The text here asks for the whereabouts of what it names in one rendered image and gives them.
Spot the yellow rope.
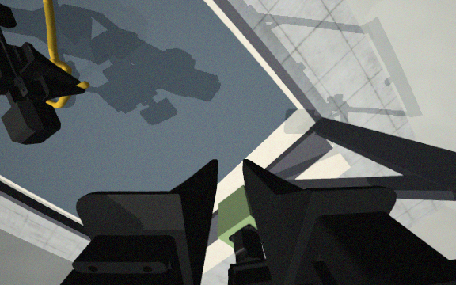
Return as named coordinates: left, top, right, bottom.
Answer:
left=43, top=0, right=90, bottom=108

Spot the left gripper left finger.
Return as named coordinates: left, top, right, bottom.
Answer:
left=76, top=159, right=218, bottom=285

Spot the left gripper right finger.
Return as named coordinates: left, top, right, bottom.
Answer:
left=242, top=159, right=397, bottom=285

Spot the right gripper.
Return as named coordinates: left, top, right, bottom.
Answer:
left=0, top=4, right=86, bottom=145

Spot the blue-grey mat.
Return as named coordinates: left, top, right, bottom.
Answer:
left=0, top=0, right=298, bottom=218

